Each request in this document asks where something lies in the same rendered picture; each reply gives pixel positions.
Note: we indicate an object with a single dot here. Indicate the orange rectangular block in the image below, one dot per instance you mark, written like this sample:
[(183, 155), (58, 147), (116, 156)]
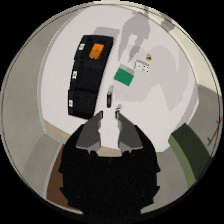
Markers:
[(96, 51)]

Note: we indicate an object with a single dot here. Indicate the white domino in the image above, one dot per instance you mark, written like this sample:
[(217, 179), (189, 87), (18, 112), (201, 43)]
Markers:
[(141, 67)]

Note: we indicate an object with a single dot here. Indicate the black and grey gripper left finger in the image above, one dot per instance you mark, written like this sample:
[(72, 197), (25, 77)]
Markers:
[(82, 141)]

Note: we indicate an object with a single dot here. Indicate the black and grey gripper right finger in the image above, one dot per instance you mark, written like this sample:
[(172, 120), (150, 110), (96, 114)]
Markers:
[(133, 139)]

